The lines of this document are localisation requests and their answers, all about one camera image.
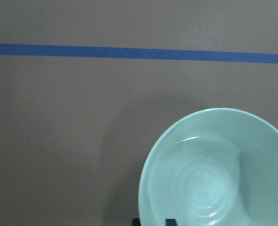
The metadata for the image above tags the mint green bowl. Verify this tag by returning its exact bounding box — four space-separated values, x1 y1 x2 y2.
138 108 278 226

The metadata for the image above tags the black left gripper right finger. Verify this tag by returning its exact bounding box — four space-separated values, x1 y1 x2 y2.
165 218 178 226

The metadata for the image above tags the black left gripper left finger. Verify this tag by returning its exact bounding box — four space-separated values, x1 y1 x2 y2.
132 218 141 226

